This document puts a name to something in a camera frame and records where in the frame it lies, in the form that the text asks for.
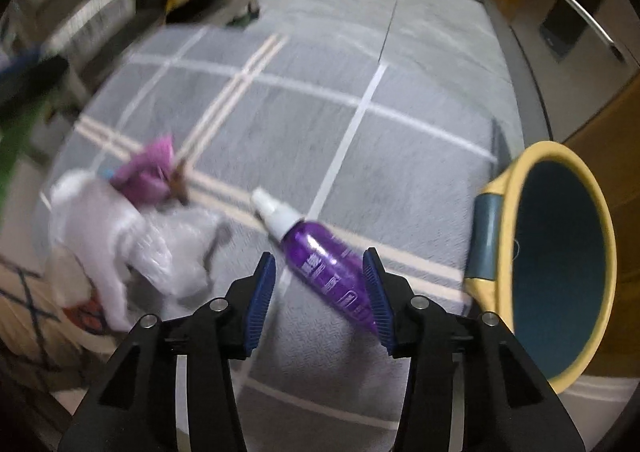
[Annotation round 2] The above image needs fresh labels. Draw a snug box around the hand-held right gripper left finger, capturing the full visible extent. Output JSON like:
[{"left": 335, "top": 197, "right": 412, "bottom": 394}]
[{"left": 57, "top": 252, "right": 278, "bottom": 452}]

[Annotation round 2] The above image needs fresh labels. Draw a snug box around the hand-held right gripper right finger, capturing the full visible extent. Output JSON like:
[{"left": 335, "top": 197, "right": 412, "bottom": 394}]
[{"left": 362, "top": 247, "right": 586, "bottom": 452}]

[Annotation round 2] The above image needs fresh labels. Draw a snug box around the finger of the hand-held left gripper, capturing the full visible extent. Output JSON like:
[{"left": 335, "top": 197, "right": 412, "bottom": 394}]
[
  {"left": 0, "top": 45, "right": 48, "bottom": 78},
  {"left": 0, "top": 55, "right": 71, "bottom": 120}
]

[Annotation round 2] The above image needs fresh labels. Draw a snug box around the purple spray bottle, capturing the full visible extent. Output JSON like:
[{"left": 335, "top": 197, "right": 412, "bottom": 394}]
[{"left": 250, "top": 187, "right": 381, "bottom": 333}]

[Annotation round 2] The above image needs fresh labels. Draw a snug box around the yellow-rimmed teal bin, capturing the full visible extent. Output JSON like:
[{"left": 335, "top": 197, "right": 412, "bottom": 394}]
[{"left": 462, "top": 141, "right": 617, "bottom": 395}]

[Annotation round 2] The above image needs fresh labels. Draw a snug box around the white striped box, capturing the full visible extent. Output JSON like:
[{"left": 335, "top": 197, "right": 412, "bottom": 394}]
[{"left": 47, "top": 0, "right": 138, "bottom": 53}]

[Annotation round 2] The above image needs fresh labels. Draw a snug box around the grey plaid cloth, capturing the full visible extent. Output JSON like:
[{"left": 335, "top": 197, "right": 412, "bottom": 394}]
[{"left": 35, "top": 27, "right": 526, "bottom": 452}]

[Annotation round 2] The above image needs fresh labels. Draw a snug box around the pink packet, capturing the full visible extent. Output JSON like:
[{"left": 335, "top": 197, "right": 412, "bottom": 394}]
[{"left": 110, "top": 133, "right": 176, "bottom": 208}]

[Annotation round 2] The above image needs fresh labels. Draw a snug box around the white plastic bag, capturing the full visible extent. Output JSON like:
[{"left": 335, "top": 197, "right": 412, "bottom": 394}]
[{"left": 47, "top": 169, "right": 231, "bottom": 333}]

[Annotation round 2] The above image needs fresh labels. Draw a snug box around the red printed paper cup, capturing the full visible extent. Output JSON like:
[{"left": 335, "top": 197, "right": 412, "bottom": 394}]
[{"left": 60, "top": 297, "right": 131, "bottom": 338}]

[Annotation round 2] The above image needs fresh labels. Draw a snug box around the tall wooden cabinet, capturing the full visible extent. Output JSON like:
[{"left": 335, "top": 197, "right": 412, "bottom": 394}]
[{"left": 557, "top": 72, "right": 640, "bottom": 253}]

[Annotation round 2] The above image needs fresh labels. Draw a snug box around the stainless built-in oven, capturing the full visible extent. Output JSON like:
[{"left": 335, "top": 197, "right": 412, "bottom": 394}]
[{"left": 530, "top": 0, "right": 631, "bottom": 68}]

